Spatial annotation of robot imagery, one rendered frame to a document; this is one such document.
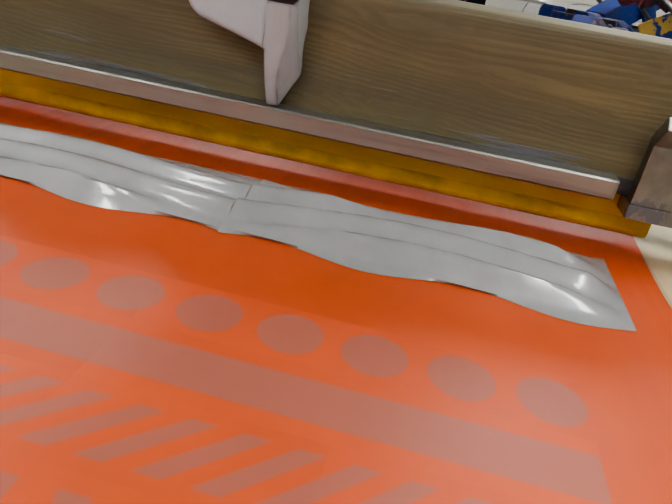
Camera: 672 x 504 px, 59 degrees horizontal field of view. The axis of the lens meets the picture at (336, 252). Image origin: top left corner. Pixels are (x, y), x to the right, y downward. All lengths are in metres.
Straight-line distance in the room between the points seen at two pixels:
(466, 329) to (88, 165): 0.20
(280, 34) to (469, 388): 0.19
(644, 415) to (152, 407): 0.15
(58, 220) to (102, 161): 0.05
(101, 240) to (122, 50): 0.14
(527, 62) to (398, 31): 0.06
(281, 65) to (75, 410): 0.20
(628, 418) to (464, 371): 0.05
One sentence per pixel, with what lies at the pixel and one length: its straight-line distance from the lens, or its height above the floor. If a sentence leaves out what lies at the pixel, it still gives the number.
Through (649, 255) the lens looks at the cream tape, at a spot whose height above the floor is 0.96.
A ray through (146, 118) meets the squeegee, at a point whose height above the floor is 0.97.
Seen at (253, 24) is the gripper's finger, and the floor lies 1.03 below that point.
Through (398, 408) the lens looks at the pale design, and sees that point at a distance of 0.18.
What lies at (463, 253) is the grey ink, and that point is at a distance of 0.28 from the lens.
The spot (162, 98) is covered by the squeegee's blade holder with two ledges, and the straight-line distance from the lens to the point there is 0.34.
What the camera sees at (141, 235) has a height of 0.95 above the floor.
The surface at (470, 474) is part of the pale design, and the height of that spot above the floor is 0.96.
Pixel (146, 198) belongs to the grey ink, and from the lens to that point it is 0.28.
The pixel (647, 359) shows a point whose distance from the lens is 0.25.
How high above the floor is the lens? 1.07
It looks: 26 degrees down
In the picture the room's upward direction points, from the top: 10 degrees clockwise
